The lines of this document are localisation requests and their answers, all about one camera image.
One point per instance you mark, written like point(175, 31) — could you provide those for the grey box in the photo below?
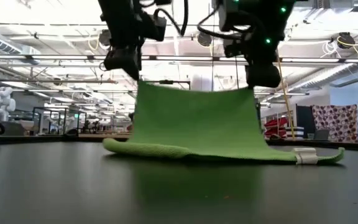
point(322, 135)

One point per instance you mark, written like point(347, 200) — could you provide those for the black panel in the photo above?
point(304, 119)

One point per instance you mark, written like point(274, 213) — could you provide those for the green microfibre towel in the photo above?
point(197, 124)

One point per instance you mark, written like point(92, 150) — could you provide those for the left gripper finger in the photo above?
point(123, 60)

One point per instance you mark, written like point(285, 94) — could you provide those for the red fabric item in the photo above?
point(275, 126)

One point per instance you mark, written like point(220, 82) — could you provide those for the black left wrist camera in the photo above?
point(158, 29)

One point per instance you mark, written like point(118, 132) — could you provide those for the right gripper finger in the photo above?
point(263, 76)

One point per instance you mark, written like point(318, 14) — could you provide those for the white robot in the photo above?
point(3, 102)

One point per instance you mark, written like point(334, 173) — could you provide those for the polka dot cloth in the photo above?
point(337, 123)

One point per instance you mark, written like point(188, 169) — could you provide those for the black white striped bin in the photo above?
point(295, 132)

